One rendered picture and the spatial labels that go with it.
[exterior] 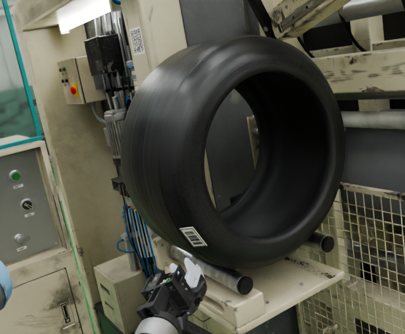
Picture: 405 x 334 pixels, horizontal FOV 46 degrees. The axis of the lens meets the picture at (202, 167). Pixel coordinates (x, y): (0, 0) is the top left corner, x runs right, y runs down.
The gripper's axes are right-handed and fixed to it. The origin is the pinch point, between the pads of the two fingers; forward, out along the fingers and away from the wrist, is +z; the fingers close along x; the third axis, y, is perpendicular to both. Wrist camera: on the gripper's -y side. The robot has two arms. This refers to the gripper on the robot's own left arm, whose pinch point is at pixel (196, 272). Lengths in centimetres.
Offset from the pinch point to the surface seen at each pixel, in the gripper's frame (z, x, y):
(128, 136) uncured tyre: 21.0, 8.0, 29.2
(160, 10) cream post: 54, -4, 51
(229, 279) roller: 13.6, 2.0, -11.9
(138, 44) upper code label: 52, 7, 47
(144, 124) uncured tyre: 17.2, 0.5, 30.0
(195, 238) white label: 7.7, 0.1, 3.8
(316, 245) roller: 33.1, -14.8, -22.1
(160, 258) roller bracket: 30.7, 27.3, -7.3
